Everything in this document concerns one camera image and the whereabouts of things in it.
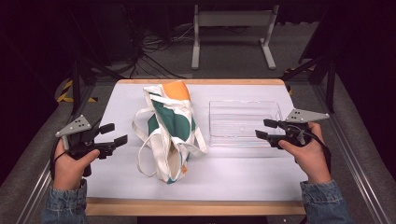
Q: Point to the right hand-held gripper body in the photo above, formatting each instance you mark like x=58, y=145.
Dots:
x=295, y=130

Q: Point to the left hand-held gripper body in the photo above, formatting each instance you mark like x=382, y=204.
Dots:
x=81, y=141

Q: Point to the white green orange tote bag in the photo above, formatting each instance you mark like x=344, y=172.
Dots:
x=171, y=130

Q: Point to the person's left hand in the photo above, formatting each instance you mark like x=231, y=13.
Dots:
x=70, y=169

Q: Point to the person's right hand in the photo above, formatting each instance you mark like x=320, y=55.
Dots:
x=308, y=158

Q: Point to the clear plastic tray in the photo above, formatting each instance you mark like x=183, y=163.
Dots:
x=244, y=123

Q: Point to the yellow black hazard tape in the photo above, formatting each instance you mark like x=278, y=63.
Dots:
x=67, y=93

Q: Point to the black tripod stand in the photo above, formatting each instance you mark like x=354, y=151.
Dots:
x=323, y=68
x=81, y=77

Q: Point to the white table mat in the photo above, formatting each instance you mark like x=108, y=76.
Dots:
x=193, y=174

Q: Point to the wooden table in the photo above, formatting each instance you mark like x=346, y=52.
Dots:
x=193, y=207

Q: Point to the white metal stand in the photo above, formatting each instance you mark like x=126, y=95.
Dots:
x=233, y=18

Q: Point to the aluminium frame rail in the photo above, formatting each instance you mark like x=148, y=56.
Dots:
x=40, y=186
x=348, y=149

